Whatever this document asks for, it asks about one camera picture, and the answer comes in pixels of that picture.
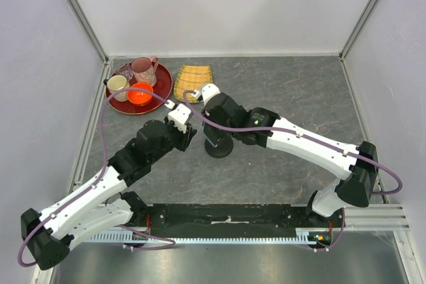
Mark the purple cable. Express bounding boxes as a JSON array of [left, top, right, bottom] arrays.
[[182, 88, 403, 253], [17, 88, 177, 268]]

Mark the cream mug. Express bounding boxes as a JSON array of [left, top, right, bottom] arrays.
[[103, 75, 130, 102]]

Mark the black phone stand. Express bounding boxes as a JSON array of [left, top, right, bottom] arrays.
[[204, 133, 234, 158]]

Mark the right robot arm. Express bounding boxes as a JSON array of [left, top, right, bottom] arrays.
[[202, 92, 377, 227]]

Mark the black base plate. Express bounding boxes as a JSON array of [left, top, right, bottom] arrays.
[[128, 204, 341, 236]]

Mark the woven bamboo tray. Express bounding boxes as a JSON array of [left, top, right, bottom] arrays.
[[174, 65, 213, 102]]

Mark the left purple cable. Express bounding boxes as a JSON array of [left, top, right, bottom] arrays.
[[17, 88, 177, 268]]

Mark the clear glass cup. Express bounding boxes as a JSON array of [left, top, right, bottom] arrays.
[[110, 56, 134, 81]]

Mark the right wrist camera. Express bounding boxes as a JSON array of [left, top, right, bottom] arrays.
[[190, 83, 221, 105]]

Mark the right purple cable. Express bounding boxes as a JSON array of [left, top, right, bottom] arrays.
[[182, 88, 403, 253]]

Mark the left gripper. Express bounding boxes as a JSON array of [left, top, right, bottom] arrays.
[[149, 113, 197, 164]]

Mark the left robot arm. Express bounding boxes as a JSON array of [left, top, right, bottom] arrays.
[[18, 118, 197, 270]]

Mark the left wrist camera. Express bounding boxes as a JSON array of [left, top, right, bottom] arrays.
[[164, 100, 192, 133]]

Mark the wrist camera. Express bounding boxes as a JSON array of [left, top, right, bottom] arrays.
[[190, 83, 221, 105], [164, 100, 192, 133]]

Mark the orange bowl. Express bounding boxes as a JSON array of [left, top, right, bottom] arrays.
[[127, 82, 154, 106]]

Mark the blue smartphone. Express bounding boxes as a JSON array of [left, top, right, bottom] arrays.
[[203, 122, 228, 148]]

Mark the red round tray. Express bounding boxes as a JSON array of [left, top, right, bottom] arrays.
[[109, 64, 173, 115]]

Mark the pink floral mug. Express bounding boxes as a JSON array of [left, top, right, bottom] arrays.
[[130, 56, 159, 86]]

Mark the slotted cable duct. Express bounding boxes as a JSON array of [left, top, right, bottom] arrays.
[[85, 228, 316, 245]]

